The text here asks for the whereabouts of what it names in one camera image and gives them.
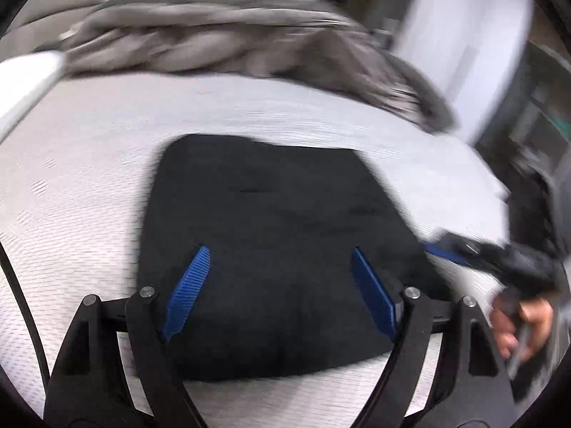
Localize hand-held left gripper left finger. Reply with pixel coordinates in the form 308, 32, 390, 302
43, 244, 211, 428

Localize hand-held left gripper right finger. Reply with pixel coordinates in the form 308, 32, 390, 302
352, 246, 514, 428

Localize black pants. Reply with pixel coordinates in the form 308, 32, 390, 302
136, 134, 447, 382

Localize grey blanket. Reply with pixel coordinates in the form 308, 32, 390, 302
58, 0, 458, 137

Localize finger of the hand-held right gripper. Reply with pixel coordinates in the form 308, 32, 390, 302
423, 231, 505, 277

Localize person's right hand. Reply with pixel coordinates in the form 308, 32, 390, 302
492, 294, 555, 363

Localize white mattress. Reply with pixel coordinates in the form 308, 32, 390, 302
0, 51, 514, 420

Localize black cable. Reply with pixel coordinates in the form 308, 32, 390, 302
0, 241, 51, 382

